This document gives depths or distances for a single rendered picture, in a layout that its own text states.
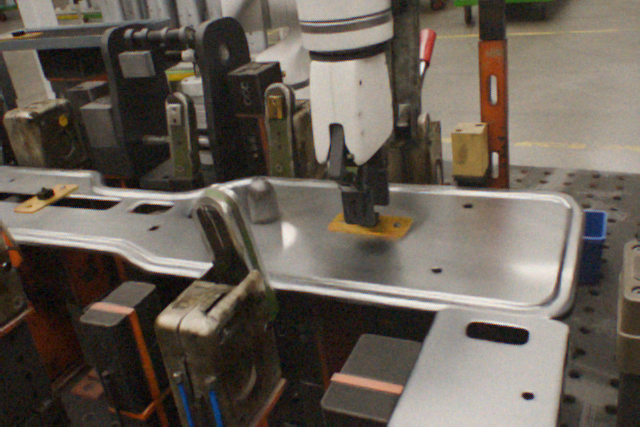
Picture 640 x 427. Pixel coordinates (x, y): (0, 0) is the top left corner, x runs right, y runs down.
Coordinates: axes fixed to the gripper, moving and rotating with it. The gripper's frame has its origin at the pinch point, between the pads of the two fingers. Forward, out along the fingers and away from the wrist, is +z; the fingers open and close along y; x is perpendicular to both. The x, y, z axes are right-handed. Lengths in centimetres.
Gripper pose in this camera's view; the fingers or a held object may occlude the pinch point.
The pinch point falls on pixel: (366, 196)
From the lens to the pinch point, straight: 64.4
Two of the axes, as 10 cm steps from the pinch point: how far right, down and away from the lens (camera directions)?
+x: 9.1, 0.5, -4.2
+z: 1.3, 9.1, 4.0
